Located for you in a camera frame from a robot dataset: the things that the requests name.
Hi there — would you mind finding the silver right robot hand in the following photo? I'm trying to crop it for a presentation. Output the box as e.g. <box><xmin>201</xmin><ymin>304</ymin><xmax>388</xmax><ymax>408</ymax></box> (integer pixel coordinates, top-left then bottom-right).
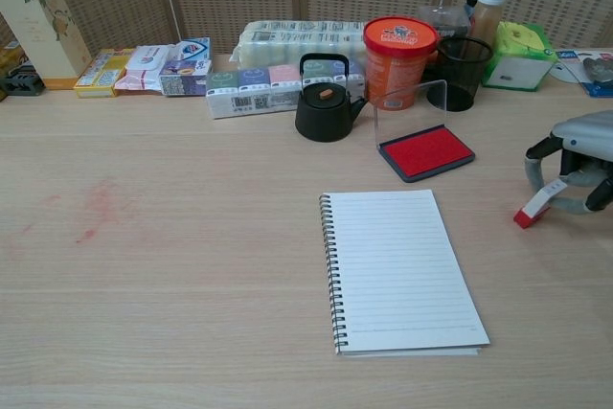
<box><xmin>524</xmin><ymin>110</ymin><xmax>613</xmax><ymax>215</ymax></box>

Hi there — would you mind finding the red white stamp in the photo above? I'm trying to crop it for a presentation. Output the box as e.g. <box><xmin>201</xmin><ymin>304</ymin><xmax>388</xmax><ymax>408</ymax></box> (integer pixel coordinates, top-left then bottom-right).
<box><xmin>512</xmin><ymin>178</ymin><xmax>565</xmax><ymax>230</ymax></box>

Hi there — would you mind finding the white spiral notepad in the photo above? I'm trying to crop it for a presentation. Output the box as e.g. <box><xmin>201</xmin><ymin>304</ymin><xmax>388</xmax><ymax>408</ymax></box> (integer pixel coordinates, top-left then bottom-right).
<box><xmin>318</xmin><ymin>189</ymin><xmax>491</xmax><ymax>358</ymax></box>

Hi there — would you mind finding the blue blister card pack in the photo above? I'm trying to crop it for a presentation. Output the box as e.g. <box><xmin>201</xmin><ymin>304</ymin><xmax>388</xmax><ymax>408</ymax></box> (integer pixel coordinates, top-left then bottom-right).
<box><xmin>557</xmin><ymin>48</ymin><xmax>613</xmax><ymax>99</ymax></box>

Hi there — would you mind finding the green tissue box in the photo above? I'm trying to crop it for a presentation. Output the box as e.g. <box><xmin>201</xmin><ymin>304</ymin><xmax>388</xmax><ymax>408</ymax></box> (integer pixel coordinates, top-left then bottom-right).
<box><xmin>481</xmin><ymin>20</ymin><xmax>559</xmax><ymax>92</ymax></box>

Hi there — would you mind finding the black mesh pen cup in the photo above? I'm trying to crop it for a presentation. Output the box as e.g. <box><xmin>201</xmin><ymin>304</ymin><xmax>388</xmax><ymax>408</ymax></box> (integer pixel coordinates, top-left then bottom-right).
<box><xmin>425</xmin><ymin>36</ymin><xmax>495</xmax><ymax>113</ymax></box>

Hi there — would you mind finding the brown bottle white cap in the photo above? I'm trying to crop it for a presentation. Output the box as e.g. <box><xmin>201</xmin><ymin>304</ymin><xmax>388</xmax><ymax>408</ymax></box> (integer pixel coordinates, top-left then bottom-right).
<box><xmin>467</xmin><ymin>0</ymin><xmax>509</xmax><ymax>44</ymax></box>

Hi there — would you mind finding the red ink pad clear lid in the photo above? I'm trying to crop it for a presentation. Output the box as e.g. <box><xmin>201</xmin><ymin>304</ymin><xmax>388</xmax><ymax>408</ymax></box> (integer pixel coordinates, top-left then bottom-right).
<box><xmin>372</xmin><ymin>79</ymin><xmax>476</xmax><ymax>184</ymax></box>

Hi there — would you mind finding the clear plastic box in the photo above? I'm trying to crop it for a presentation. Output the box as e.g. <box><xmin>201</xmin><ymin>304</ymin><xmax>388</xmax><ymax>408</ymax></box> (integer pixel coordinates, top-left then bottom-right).
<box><xmin>415</xmin><ymin>4</ymin><xmax>473</xmax><ymax>41</ymax></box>

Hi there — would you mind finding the orange lidded tub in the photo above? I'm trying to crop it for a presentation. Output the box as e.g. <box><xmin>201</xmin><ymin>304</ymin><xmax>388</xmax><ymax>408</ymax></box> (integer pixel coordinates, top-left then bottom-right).
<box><xmin>362</xmin><ymin>15</ymin><xmax>440</xmax><ymax>112</ymax></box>

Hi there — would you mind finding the small black teapot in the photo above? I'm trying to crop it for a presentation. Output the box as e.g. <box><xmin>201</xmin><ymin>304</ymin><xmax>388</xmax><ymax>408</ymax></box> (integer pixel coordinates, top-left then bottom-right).
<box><xmin>294</xmin><ymin>53</ymin><xmax>369</xmax><ymax>144</ymax></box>

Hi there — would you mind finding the long plastic wrapped paper pack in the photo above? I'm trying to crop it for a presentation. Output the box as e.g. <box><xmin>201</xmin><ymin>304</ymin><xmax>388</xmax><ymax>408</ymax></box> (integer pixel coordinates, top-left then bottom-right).
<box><xmin>229</xmin><ymin>19</ymin><xmax>369</xmax><ymax>65</ymax></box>

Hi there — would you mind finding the multicolour tissue pack row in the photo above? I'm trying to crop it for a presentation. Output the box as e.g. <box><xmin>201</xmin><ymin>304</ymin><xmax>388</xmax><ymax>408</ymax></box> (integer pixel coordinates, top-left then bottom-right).
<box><xmin>205</xmin><ymin>62</ymin><xmax>368</xmax><ymax>121</ymax></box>

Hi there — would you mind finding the blue and white soap box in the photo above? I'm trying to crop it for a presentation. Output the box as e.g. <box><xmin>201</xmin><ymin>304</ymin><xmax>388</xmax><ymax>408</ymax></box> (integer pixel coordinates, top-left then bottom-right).
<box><xmin>171</xmin><ymin>36</ymin><xmax>212</xmax><ymax>65</ymax></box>

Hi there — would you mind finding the purple box peach print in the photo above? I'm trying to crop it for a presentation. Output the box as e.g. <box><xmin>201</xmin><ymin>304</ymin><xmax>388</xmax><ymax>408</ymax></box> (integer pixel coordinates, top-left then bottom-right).
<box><xmin>157</xmin><ymin>58</ymin><xmax>213</xmax><ymax>98</ymax></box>

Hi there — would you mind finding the pink wet wipes pack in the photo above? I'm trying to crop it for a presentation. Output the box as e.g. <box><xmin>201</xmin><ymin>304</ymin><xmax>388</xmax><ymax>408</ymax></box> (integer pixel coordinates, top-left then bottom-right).
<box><xmin>113</xmin><ymin>43</ymin><xmax>181</xmax><ymax>96</ymax></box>

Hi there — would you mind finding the yellow flat box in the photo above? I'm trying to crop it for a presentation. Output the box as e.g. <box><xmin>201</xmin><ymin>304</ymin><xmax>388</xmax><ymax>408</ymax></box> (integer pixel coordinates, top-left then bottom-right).
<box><xmin>72</xmin><ymin>47</ymin><xmax>137</xmax><ymax>99</ymax></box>

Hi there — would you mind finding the tall cream orange carton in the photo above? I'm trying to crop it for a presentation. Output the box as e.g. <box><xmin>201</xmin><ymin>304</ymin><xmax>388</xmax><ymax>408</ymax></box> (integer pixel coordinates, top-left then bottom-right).
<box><xmin>0</xmin><ymin>0</ymin><xmax>93</xmax><ymax>91</ymax></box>

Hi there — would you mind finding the small black holder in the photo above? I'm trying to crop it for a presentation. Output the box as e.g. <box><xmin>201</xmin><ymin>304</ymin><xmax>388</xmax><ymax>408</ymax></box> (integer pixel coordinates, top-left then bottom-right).
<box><xmin>0</xmin><ymin>61</ymin><xmax>47</xmax><ymax>102</ymax></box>

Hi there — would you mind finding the gold foil package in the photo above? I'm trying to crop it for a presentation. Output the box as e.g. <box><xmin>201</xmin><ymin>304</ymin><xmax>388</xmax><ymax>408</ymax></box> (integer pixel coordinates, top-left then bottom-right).
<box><xmin>0</xmin><ymin>40</ymin><xmax>25</xmax><ymax>75</ymax></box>

